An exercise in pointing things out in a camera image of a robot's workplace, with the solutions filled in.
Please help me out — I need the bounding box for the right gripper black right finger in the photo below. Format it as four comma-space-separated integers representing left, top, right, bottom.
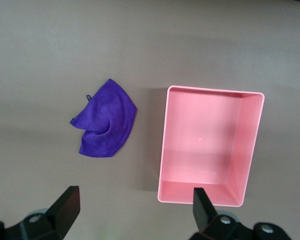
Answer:
189, 187, 291, 240

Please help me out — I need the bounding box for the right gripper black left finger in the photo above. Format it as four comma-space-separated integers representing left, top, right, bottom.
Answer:
0, 185, 81, 240

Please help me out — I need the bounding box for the purple microfiber cloth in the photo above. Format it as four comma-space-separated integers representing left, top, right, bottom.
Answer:
69, 78, 139, 159

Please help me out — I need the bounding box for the pink plastic storage box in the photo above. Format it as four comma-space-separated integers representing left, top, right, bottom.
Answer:
156, 85, 266, 209

